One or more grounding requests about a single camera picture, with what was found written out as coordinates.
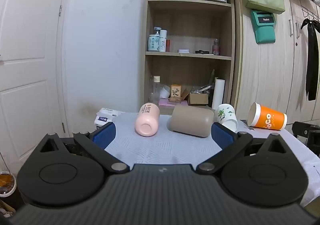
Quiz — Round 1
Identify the wooden bookshelf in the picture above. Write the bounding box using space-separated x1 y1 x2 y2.
141 0 241 115

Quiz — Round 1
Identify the white panel door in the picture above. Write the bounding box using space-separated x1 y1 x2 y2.
0 0 73 177

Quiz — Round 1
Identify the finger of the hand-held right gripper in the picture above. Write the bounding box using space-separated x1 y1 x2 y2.
291 121 320 158

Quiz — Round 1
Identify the teal hanging pouch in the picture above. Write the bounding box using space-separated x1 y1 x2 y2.
251 9 277 45

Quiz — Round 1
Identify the black ribbon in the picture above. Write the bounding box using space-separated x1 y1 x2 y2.
300 18 320 101

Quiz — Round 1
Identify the orange paper cup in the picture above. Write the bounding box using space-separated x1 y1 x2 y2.
248 102 288 131

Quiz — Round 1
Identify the white paper roll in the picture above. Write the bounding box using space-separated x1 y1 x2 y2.
211 79 226 110

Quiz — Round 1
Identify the clear bottle cream cap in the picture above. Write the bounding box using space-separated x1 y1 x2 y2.
149 75 161 105

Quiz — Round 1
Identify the small white cup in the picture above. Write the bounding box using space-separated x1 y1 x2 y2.
159 85 171 99

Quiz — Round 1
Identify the wooden floral box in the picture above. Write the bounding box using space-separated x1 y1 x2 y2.
169 84 182 103

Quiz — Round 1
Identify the white blue tissue pack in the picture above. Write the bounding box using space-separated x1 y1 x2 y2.
94 108 125 127

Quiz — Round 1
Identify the pink flat box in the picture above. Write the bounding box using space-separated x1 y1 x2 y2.
158 99 188 108

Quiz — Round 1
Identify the white paper cup green print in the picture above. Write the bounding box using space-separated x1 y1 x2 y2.
214 104 238 132

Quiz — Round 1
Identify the taupe cup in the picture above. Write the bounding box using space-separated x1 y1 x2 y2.
167 104 215 138

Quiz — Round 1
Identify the small cardboard box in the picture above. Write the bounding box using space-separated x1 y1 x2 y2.
188 93 209 106

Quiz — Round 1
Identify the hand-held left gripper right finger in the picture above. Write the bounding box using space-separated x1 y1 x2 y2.
196 122 288 175

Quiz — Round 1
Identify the bowl with orange contents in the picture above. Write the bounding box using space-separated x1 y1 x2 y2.
0 171 17 198

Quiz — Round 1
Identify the white patterned table cloth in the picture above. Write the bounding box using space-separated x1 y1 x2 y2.
99 111 320 207

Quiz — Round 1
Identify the teal pump bottle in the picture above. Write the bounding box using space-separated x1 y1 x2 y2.
148 27 161 52

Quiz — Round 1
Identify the white spray bottle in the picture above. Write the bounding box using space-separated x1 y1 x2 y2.
159 30 167 53

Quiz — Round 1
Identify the light wood wardrobe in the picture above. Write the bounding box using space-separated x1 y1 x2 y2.
231 0 320 128

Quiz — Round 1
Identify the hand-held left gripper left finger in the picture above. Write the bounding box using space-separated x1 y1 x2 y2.
37 122 130 173

